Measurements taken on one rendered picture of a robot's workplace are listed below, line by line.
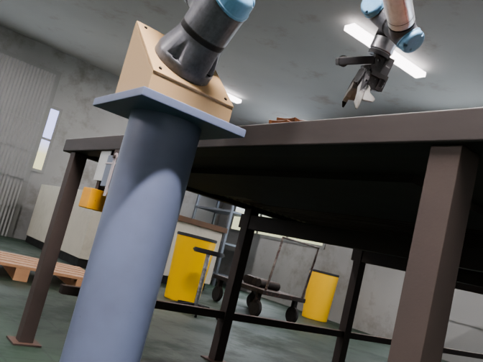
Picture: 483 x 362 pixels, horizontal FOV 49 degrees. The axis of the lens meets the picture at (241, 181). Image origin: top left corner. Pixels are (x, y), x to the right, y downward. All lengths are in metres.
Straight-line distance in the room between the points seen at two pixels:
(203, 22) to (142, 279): 0.57
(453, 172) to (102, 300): 0.73
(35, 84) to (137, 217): 7.80
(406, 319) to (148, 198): 0.57
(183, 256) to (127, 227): 4.20
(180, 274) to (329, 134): 4.33
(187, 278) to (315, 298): 2.40
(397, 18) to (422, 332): 0.91
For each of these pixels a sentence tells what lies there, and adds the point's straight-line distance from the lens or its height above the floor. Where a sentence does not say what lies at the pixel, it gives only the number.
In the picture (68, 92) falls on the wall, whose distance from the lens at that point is 9.08.
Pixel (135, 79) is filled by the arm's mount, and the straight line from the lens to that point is 1.24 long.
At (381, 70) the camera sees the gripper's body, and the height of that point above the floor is 1.26.
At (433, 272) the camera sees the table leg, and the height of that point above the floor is 0.64.
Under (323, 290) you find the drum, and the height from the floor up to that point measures 0.40.
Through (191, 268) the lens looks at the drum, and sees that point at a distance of 5.33.
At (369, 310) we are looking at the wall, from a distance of 7.44.
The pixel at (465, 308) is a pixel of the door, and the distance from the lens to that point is 6.65.
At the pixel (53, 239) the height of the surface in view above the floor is 0.46.
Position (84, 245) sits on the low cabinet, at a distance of 6.44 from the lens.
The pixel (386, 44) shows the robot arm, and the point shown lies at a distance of 1.76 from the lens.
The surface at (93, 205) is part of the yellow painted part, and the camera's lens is 2.09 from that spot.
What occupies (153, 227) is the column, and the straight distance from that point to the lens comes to 1.16.
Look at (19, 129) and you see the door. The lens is 8.77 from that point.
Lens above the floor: 0.59
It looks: 8 degrees up
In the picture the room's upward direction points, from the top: 14 degrees clockwise
